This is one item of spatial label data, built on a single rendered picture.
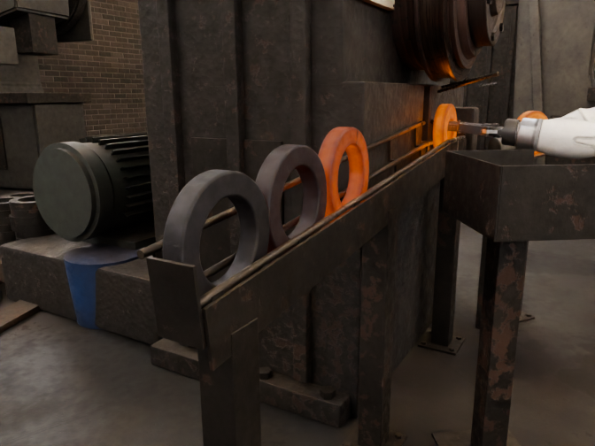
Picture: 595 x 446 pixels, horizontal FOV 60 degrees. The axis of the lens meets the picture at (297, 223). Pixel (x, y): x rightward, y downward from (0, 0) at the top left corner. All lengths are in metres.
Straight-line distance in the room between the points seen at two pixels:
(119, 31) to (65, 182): 6.74
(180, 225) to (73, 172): 1.46
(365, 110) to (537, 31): 3.23
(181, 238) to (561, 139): 1.17
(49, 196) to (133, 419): 1.00
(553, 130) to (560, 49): 2.79
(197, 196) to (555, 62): 3.88
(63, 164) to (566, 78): 3.43
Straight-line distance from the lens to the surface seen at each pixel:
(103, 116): 8.40
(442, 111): 1.61
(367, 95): 1.24
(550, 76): 4.35
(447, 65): 1.53
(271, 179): 0.76
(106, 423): 1.56
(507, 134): 1.59
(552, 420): 1.62
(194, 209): 0.62
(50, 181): 2.18
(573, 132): 1.56
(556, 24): 4.37
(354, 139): 0.99
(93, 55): 8.38
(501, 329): 1.22
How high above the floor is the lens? 0.84
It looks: 14 degrees down
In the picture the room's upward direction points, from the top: straight up
